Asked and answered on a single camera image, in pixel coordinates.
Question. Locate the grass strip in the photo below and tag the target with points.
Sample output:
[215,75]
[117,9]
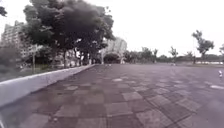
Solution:
[20,71]

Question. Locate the pale apartment building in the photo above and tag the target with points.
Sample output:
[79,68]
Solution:
[11,35]

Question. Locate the row of small trees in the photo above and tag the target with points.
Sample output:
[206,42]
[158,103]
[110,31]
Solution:
[173,53]

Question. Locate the low grey concrete wall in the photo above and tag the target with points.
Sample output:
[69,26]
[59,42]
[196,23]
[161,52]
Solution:
[30,84]

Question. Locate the chequered paving slab ground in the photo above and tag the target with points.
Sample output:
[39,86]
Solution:
[126,93]

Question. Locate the group of dark trees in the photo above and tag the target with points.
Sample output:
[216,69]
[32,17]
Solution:
[66,30]

